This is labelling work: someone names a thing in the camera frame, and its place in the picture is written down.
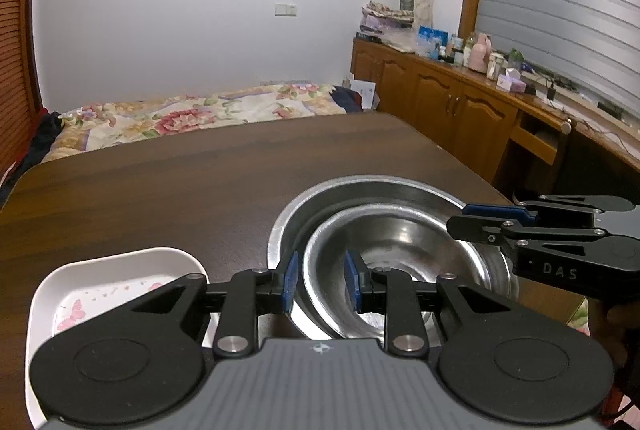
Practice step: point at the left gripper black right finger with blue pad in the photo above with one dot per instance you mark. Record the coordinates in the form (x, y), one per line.
(391, 293)

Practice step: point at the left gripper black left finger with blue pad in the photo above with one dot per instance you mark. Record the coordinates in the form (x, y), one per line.
(250, 294)

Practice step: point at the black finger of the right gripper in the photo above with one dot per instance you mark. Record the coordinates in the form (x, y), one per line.
(482, 223)

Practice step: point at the small steel bowl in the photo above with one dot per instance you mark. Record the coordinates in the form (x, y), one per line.
(403, 238)

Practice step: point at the large steel bowl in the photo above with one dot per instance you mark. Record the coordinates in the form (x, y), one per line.
(292, 229)

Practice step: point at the white floral tray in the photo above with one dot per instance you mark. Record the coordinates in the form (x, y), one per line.
(81, 290)

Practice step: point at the wooden sideboard cabinet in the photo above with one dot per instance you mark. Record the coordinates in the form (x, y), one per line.
(522, 145)

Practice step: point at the pink kettle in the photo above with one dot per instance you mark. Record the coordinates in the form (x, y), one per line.
(480, 52)

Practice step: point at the blue picture card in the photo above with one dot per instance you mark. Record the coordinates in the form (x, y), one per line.
(429, 42)

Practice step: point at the folded fabric pile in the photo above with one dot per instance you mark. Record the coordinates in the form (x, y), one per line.
(378, 20)

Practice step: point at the floral bed quilt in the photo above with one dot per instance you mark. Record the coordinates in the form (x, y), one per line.
(98, 126)

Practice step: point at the dark clothes on bed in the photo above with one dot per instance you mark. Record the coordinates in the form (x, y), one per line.
(49, 128)

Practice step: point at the brown louvered wardrobe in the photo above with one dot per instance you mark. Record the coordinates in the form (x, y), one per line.
(21, 105)

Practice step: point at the white wall switch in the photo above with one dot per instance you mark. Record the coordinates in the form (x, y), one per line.
(285, 10)

